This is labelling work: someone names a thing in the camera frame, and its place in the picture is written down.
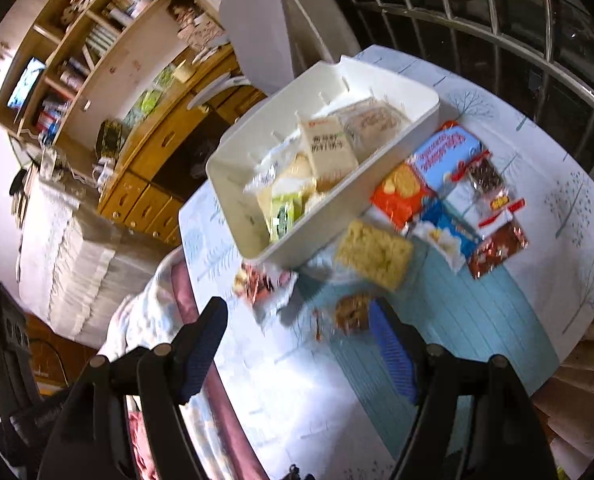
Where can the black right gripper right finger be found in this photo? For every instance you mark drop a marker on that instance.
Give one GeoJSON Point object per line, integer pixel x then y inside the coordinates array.
{"type": "Point", "coordinates": [474, 419]}

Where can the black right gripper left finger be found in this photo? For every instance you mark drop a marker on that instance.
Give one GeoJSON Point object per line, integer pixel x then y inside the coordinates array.
{"type": "Point", "coordinates": [91, 438]}

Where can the red foil candy packet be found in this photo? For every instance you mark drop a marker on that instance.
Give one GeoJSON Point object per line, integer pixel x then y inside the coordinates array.
{"type": "Point", "coordinates": [494, 250]}

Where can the large rice cracker bag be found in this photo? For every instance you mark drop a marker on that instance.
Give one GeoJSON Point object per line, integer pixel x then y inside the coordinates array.
{"type": "Point", "coordinates": [379, 256]}

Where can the blue white snack packet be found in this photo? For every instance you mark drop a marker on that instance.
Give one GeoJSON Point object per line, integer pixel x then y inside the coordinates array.
{"type": "Point", "coordinates": [450, 236]}

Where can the small red foil packet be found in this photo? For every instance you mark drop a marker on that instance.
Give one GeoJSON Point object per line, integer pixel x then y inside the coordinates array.
{"type": "Point", "coordinates": [265, 287]}

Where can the clear packet dark nuts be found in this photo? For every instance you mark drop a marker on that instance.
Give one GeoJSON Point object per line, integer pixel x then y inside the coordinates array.
{"type": "Point", "coordinates": [493, 195]}

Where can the orange cracker packet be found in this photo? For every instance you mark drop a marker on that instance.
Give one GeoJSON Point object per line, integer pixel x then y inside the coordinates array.
{"type": "Point", "coordinates": [402, 195]}

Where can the blue Russian biscuit pack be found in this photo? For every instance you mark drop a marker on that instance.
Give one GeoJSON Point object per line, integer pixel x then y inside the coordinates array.
{"type": "Point", "coordinates": [440, 159]}

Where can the green pineapple cake packet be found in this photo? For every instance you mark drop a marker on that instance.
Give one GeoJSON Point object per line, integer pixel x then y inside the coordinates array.
{"type": "Point", "coordinates": [285, 211]}

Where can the beige biscuit carton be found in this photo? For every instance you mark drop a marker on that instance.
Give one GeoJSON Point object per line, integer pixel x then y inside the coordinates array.
{"type": "Point", "coordinates": [328, 150]}

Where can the clear fried noodle snack packet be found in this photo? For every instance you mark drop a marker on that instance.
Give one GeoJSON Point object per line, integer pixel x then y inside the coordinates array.
{"type": "Point", "coordinates": [370, 124]}

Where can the brown nut bar packet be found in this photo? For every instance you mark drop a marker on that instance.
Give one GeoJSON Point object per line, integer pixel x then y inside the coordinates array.
{"type": "Point", "coordinates": [349, 316]}

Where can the white floral bedsheet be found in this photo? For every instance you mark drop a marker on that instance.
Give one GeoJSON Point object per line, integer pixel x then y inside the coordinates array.
{"type": "Point", "coordinates": [151, 317]}

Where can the tree pattern tablecloth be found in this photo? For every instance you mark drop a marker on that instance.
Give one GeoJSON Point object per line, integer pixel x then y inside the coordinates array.
{"type": "Point", "coordinates": [312, 396]}

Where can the wooden desk with drawers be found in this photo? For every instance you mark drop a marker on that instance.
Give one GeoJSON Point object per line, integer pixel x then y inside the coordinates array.
{"type": "Point", "coordinates": [163, 162]}

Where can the white plastic storage bin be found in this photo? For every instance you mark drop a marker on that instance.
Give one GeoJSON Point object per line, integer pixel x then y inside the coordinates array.
{"type": "Point", "coordinates": [296, 172]}

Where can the wooden bookshelf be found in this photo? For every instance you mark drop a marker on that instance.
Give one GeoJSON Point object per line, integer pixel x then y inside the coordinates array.
{"type": "Point", "coordinates": [82, 62]}

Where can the metal window grille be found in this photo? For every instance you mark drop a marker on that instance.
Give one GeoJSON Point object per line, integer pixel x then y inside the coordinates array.
{"type": "Point", "coordinates": [537, 55]}

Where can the grey office chair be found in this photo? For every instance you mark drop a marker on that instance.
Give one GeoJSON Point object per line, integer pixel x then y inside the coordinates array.
{"type": "Point", "coordinates": [276, 40]}

